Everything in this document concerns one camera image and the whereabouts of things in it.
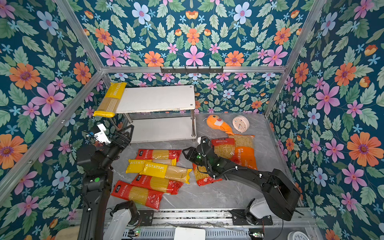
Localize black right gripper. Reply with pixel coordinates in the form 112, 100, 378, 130
181, 147, 212, 171

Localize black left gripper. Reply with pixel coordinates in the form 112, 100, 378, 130
98, 124, 133, 171

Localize yellow spaghetti pack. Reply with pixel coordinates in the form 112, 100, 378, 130
140, 161, 193, 184
126, 159, 177, 174
94, 83, 127, 118

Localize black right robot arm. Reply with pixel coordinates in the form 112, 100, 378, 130
182, 143, 301, 221

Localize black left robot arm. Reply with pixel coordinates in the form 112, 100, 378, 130
77, 124, 140, 240

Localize white two-tier shelf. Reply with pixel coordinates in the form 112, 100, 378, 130
115, 85, 197, 143

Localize red spaghetti pack rear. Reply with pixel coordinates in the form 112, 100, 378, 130
136, 149, 182, 162

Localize red spaghetti pack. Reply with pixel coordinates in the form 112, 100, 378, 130
111, 181, 164, 210
131, 175, 183, 195
136, 149, 182, 162

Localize red macaroni bag large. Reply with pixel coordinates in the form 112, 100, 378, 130
193, 164, 222, 187

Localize red macaroni bag small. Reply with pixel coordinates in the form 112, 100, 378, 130
211, 138, 235, 160

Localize orange fish plush toy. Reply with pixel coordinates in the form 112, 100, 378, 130
206, 115, 234, 135

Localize red spaghetti pack middle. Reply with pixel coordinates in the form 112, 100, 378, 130
131, 175, 183, 195

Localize orange macaroni bag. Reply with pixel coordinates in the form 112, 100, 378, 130
229, 135, 258, 170

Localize pink round alarm clock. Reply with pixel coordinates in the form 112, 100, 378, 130
233, 115, 250, 133

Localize red spaghetti pack front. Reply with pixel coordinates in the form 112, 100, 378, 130
111, 181, 164, 210

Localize white box at bottom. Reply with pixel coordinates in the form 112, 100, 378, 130
174, 227, 206, 240

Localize beige cushion bottom left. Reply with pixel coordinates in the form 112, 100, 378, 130
55, 226, 80, 240

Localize white round device bottom right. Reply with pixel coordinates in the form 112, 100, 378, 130
287, 231, 309, 240

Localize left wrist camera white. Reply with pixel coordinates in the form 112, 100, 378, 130
90, 124, 111, 145

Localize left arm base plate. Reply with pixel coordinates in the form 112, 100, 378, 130
130, 210, 155, 228

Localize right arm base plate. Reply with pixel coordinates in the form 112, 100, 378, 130
230, 209, 273, 226

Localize black hook rail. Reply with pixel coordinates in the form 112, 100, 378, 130
160, 67, 224, 74

